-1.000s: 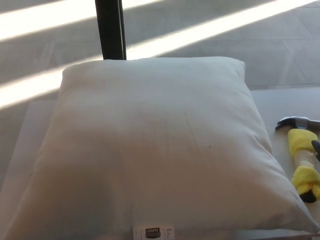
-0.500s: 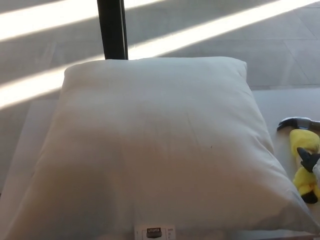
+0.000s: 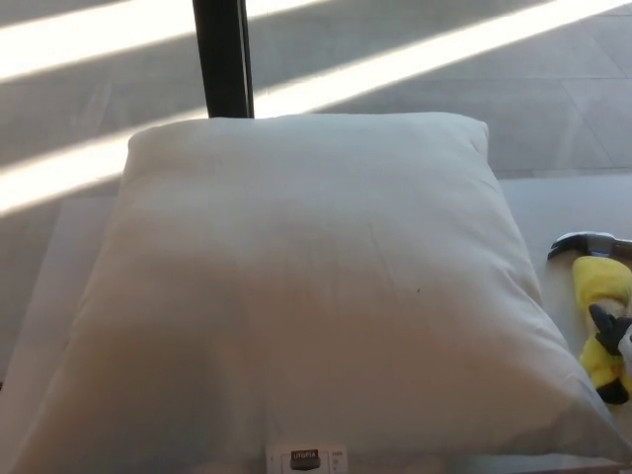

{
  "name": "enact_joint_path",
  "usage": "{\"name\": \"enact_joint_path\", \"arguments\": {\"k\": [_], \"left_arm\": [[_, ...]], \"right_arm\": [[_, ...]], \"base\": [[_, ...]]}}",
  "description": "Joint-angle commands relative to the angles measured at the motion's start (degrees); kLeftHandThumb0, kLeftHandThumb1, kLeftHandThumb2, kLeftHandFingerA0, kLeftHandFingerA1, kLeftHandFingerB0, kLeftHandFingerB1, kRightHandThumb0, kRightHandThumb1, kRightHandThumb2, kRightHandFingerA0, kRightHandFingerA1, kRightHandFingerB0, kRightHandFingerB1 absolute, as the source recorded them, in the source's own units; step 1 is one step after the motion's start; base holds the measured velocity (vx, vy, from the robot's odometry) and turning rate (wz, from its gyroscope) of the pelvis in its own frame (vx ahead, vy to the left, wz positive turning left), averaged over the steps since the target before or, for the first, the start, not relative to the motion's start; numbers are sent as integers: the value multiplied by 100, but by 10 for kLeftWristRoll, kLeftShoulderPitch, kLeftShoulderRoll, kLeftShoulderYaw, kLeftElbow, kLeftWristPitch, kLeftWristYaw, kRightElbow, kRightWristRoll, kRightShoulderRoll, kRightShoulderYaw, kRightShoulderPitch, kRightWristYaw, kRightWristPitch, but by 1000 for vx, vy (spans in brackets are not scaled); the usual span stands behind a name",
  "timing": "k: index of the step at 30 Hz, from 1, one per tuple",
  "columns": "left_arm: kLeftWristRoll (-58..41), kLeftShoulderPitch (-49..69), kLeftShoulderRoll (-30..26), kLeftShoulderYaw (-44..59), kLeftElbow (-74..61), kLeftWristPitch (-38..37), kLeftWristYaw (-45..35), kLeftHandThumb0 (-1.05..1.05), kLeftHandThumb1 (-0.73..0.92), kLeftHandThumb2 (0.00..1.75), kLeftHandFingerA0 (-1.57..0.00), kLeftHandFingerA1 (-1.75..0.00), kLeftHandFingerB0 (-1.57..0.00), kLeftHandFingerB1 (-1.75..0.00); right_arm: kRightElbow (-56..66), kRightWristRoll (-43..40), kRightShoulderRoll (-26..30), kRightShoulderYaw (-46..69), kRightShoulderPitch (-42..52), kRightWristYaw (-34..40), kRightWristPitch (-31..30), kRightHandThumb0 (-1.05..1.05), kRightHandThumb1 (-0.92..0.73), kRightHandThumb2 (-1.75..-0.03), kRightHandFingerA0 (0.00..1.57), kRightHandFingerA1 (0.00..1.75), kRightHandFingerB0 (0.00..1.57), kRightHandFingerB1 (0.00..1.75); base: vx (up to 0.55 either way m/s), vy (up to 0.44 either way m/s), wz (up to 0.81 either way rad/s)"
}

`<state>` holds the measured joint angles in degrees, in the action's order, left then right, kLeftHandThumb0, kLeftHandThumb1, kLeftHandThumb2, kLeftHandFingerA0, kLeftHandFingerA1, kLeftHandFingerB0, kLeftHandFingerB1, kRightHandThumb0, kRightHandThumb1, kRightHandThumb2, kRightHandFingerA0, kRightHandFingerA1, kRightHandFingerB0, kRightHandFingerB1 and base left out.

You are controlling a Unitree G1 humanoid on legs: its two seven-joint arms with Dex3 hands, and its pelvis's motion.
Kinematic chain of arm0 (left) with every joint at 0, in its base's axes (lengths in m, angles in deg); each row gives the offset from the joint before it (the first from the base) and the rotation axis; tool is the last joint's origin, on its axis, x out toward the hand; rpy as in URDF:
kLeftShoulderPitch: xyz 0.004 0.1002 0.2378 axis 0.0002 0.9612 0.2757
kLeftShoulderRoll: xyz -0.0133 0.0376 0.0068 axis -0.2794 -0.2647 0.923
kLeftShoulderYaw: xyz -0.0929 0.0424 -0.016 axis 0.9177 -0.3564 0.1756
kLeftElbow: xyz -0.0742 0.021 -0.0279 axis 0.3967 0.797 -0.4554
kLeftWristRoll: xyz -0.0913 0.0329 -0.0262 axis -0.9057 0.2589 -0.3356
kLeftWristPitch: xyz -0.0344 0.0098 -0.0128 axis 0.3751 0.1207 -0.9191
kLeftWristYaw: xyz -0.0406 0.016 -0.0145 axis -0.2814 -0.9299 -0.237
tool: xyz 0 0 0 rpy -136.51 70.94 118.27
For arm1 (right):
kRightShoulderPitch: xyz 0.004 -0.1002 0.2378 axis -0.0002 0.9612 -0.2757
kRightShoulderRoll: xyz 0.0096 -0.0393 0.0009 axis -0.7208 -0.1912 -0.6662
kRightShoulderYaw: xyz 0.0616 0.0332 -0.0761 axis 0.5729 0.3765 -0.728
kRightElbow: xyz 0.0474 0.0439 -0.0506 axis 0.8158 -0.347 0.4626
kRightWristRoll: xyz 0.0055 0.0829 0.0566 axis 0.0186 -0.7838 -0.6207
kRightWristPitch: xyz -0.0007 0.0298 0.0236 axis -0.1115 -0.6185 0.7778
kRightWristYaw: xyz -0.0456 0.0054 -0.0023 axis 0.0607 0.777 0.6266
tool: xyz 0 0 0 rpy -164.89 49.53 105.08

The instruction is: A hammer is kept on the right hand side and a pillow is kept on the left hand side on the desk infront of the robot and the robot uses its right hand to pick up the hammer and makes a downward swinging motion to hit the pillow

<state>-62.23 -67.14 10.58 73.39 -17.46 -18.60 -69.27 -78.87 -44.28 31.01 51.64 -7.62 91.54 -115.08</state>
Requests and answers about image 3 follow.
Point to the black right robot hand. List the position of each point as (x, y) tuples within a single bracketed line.
[(608, 323)]

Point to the claw hammer with yellow cloth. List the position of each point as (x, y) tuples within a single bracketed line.
[(600, 279)]

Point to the white square pillow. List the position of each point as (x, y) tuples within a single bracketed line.
[(306, 276)]

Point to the black vertical post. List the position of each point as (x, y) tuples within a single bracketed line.
[(224, 54)]

